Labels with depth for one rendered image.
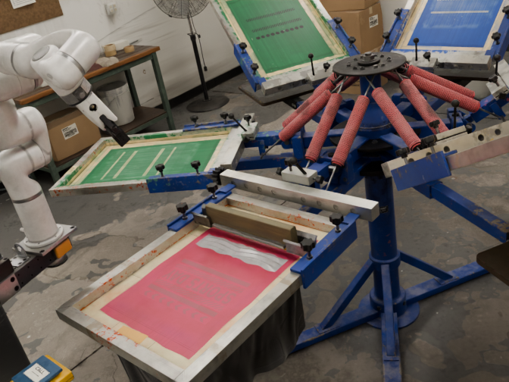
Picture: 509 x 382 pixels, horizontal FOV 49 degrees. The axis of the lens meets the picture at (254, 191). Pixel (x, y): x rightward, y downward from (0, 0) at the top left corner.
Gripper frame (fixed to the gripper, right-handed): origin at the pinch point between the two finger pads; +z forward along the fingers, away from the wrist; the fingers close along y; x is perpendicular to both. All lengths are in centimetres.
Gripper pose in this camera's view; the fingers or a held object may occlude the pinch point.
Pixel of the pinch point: (116, 134)
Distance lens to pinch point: 151.8
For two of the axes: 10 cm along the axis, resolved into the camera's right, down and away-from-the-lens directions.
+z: 4.3, 5.8, 6.9
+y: -5.8, -4.0, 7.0
